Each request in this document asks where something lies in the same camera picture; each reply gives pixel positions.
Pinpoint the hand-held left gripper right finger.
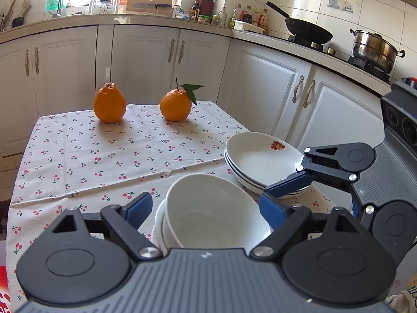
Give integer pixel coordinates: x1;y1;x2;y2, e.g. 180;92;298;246
249;192;359;262

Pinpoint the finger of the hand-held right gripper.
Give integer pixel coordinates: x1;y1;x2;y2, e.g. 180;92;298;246
351;184;375;225
265;145;357;199

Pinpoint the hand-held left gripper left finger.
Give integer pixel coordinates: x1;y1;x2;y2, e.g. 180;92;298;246
49;192;163;262

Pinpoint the large white bowl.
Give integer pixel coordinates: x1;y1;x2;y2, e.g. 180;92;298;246
153;199;173;250

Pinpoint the white plate fruit print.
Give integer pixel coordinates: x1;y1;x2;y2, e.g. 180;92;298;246
224;152;310;194
231;173;311;199
225;132;305;190

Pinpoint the small white bowl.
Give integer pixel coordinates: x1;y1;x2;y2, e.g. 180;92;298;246
165;173;272;249

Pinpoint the cherry print tablecloth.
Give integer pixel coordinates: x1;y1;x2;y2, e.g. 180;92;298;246
6;100;338;307

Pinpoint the beige printed cloth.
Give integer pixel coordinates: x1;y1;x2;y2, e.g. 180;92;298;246
384;279;417;313

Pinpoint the bumpy-topped orange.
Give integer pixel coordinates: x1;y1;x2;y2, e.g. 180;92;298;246
94;82;127;124

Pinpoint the orange with green leaf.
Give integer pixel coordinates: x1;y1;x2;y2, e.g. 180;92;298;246
160;77;204;122

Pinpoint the stainless steel pot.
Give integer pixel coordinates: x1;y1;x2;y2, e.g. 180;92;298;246
350;29;406;74

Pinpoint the black wok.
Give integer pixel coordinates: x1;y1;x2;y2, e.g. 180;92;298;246
265;1;333;44

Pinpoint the white plastic container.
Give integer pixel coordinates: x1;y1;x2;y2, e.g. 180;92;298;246
233;20;266;34

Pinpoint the row of condiment bottles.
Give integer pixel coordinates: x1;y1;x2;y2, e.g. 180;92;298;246
191;0;271;30

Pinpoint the red knife block with knives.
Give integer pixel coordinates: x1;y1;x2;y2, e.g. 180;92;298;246
197;0;218;22

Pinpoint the glass jar green lid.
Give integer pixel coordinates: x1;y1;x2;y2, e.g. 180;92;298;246
92;0;113;14

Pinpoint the utensil holder with utensils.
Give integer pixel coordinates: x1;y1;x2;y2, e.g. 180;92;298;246
0;0;31;31

